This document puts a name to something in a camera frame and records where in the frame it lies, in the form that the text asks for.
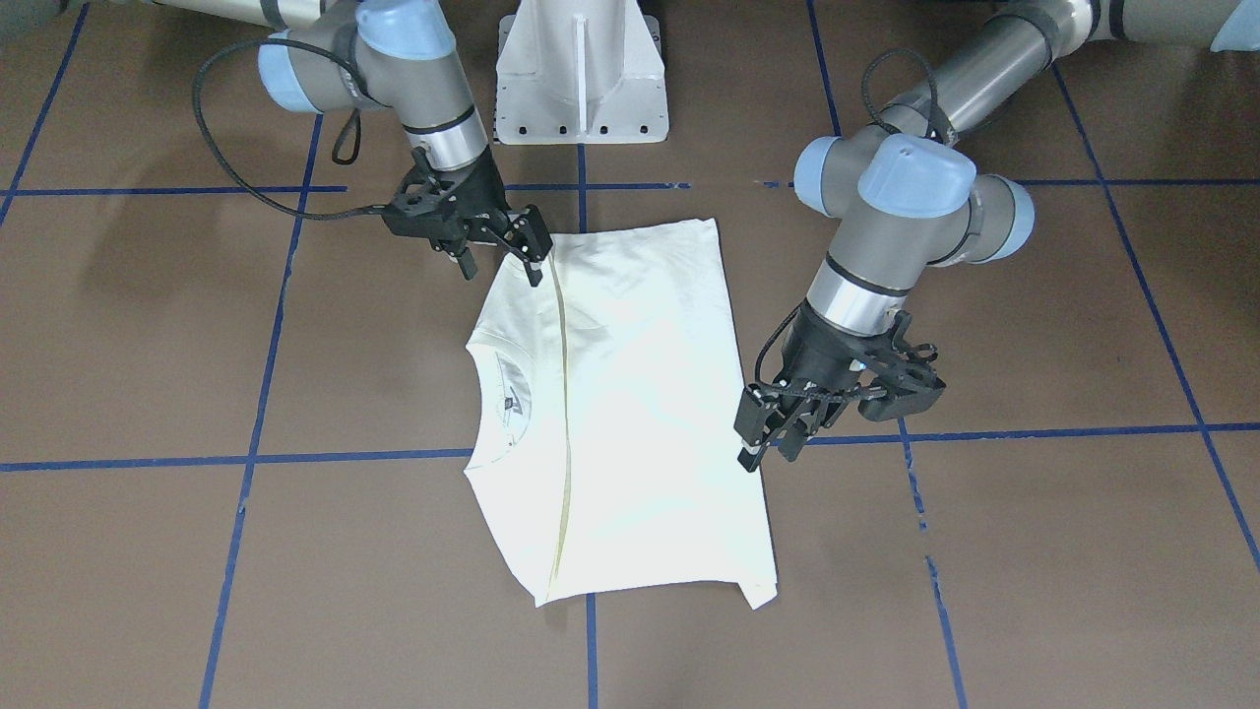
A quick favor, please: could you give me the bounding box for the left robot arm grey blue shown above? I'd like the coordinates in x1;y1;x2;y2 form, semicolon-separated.
735;1;1257;472

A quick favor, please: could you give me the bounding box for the cream long-sleeve printed shirt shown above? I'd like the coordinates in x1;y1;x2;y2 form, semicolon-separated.
465;219;777;610

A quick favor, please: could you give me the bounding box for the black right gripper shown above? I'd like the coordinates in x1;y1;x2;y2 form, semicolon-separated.
382;147;553;288

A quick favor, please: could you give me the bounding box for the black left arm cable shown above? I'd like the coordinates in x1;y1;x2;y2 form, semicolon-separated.
861;49;951;139

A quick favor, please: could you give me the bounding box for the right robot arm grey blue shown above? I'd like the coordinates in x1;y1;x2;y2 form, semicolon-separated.
192;1;552;287

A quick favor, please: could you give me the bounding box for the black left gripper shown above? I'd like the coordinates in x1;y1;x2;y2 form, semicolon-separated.
735;301;946;474

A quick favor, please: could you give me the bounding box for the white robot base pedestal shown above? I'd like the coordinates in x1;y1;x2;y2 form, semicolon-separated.
491;1;670;147

